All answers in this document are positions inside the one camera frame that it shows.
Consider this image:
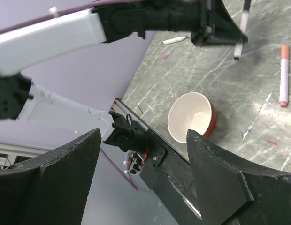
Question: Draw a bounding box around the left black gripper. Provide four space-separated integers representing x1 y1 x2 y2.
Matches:
145 0 248 46

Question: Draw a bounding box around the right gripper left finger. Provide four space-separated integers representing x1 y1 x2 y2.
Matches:
0 129 101 225

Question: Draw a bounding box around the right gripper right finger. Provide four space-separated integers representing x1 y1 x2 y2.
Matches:
187 130 291 225

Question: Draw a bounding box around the white pen black tip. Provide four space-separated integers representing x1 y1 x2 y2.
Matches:
233 0 252 59

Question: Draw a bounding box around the black pen cap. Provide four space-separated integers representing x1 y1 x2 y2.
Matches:
243 0 251 12

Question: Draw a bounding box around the white pen green tip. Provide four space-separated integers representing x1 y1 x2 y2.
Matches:
162 36 189 45

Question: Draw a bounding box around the white pen pink tip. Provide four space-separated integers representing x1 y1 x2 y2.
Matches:
279 58 289 107

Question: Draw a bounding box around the pink pen cap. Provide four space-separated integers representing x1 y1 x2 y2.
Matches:
281 45 290 59

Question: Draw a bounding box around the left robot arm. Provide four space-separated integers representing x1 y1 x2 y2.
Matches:
0 0 248 134

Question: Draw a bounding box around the black base bar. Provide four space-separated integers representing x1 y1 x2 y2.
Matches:
106 98 203 225

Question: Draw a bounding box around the white ceramic bowl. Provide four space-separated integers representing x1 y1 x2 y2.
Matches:
167 92 217 143

